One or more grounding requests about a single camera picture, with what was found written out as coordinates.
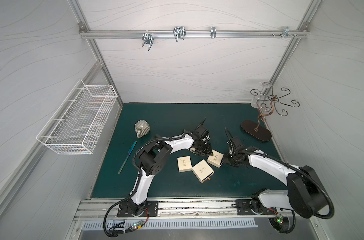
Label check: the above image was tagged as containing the metal clamp bracket small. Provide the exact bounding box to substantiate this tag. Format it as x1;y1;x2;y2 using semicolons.
210;27;216;39

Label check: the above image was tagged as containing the white wire basket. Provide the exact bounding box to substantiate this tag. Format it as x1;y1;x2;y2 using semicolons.
36;80;118;155

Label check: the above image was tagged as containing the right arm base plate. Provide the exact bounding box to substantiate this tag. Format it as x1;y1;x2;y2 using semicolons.
231;199;278;216

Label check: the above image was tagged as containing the grey ribbed ceramic mug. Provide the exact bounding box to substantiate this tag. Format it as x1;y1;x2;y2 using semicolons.
135;120;151;138

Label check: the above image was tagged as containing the cream jewelry box front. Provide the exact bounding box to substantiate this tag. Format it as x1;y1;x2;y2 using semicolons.
192;160;214;183

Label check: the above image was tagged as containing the metal clamp bracket left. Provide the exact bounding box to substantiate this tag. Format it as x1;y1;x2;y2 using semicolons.
142;33;154;51

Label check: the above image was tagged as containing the metal clamp bracket right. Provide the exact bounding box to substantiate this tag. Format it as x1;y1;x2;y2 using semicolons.
272;27;299;39

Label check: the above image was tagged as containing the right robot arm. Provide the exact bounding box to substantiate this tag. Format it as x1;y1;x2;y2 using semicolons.
223;128;335;220

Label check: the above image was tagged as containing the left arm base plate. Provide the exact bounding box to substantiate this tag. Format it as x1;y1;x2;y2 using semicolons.
117;200;159;218

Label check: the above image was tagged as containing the metal jewelry tree stand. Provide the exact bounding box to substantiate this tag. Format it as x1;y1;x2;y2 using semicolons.
240;82;300;142

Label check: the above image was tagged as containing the metal clamp bracket middle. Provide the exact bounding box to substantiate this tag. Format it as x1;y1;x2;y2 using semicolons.
173;27;186;42

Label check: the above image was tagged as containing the aluminium crossbar rail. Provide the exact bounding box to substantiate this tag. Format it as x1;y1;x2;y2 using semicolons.
80;29;310;39

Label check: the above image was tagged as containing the cream jewelry box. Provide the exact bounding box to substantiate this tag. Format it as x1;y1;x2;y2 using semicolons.
207;150;224;168
192;160;214;183
177;156;192;173

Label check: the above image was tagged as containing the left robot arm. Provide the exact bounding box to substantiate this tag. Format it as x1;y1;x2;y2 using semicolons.
128;121;213;211

